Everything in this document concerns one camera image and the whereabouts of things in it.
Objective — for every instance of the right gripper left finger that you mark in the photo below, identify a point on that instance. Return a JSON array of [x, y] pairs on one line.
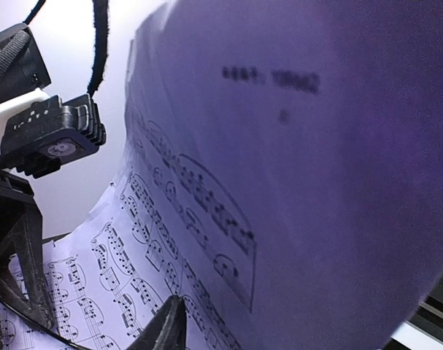
[[22, 280]]

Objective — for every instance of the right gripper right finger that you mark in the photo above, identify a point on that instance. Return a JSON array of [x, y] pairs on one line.
[[167, 330]]

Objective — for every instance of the lavender sheet music page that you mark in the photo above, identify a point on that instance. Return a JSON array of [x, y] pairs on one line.
[[282, 174]]

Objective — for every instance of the black music stand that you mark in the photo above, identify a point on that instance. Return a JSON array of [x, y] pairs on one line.
[[425, 329]]

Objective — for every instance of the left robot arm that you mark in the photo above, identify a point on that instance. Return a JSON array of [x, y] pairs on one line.
[[24, 76]]

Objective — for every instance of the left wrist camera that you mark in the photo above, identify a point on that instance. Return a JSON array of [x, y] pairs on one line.
[[50, 134]]

